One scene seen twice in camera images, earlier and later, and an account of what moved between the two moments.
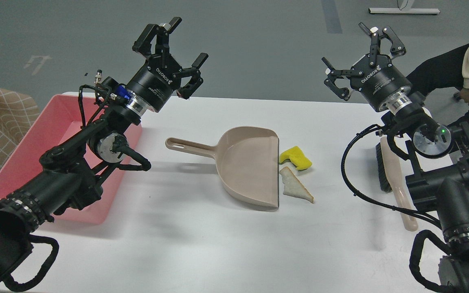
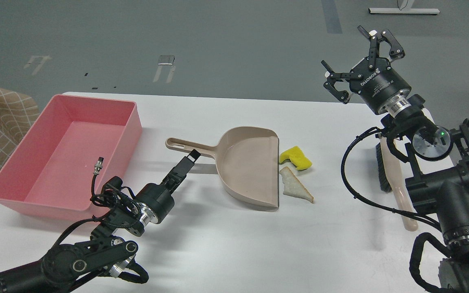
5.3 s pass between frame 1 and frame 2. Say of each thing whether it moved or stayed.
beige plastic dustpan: stayed
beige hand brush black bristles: stayed
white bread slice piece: stayed
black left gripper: moved
